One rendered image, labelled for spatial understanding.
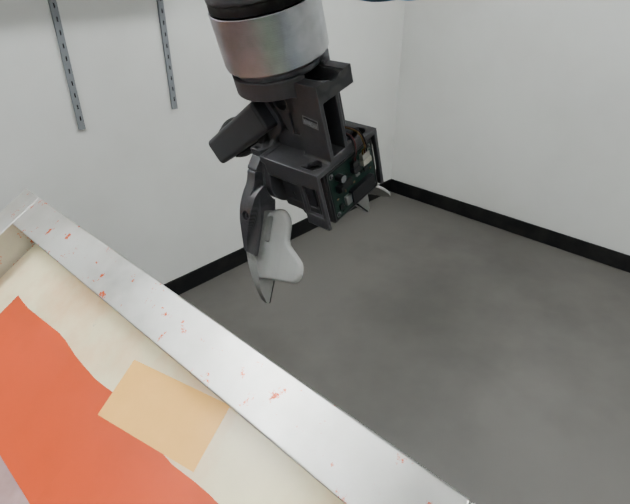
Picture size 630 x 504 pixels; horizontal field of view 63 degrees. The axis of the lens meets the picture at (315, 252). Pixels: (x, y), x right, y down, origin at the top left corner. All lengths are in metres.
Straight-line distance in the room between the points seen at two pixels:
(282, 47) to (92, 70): 2.23
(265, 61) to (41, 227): 0.32
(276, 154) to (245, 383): 0.17
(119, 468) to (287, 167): 0.25
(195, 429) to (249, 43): 0.26
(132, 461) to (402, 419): 2.01
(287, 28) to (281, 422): 0.24
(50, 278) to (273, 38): 0.35
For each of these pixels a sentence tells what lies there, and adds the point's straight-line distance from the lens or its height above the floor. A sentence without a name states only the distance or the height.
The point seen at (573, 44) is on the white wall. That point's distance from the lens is 3.57.
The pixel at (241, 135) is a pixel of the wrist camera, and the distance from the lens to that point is 0.43.
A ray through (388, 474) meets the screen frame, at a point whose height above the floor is 1.52.
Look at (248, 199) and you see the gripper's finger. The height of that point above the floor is 1.57.
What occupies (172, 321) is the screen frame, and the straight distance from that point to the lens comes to 0.39.
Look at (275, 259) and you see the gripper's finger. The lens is 0.43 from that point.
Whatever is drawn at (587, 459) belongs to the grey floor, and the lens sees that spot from 2.46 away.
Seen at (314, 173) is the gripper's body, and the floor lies 1.61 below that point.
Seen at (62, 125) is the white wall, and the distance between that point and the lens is 2.53.
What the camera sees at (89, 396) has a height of 1.44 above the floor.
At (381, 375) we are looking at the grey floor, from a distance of 2.54.
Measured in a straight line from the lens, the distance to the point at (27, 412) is 0.50.
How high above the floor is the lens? 1.75
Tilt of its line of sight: 30 degrees down
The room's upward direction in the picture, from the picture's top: straight up
